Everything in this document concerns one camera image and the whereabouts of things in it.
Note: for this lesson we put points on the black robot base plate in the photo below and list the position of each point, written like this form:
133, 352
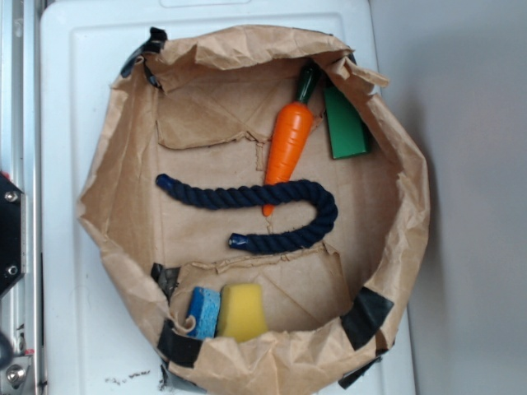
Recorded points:
13, 239

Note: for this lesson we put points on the aluminium frame rail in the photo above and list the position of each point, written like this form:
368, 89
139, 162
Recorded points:
22, 330

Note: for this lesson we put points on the yellow sponge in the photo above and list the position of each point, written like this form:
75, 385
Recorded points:
241, 315

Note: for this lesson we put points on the orange toy carrot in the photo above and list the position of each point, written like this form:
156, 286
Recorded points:
292, 128

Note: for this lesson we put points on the blue sponge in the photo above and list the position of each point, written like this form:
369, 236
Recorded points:
204, 307

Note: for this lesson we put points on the brown paper bag basket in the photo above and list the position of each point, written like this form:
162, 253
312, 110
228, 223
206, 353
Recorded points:
176, 199

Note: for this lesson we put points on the green wooden block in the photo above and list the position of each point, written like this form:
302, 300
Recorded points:
348, 134

